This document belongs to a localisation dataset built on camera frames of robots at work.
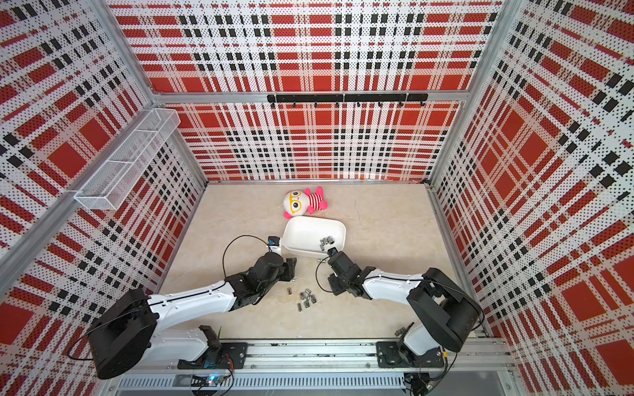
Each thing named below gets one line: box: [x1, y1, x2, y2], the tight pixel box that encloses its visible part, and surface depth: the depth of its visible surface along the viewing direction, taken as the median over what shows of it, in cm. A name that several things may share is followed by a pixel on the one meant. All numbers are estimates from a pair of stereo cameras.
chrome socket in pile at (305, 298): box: [299, 292, 313, 308], surface depth 86 cm
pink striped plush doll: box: [283, 186, 328, 220], surface depth 107 cm
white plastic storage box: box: [281, 216, 347, 260], surface depth 103 cm
